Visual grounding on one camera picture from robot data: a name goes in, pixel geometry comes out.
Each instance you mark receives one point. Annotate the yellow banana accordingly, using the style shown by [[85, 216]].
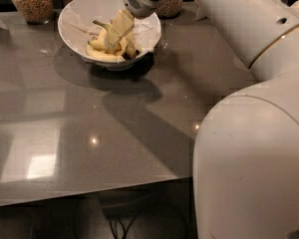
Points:
[[100, 46], [102, 34], [101, 56]]

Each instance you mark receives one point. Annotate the white ceramic bowl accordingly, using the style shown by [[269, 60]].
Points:
[[107, 6]]

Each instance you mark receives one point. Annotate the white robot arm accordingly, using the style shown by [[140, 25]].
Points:
[[246, 154]]

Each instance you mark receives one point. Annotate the right glass cereal jar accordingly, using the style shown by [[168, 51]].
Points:
[[168, 8]]

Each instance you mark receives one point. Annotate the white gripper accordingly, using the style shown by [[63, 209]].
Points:
[[142, 1]]

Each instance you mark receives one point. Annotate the left glass cereal jar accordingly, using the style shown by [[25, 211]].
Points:
[[35, 11]]

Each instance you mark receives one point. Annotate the right brown-tipped banana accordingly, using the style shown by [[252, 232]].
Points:
[[132, 49]]

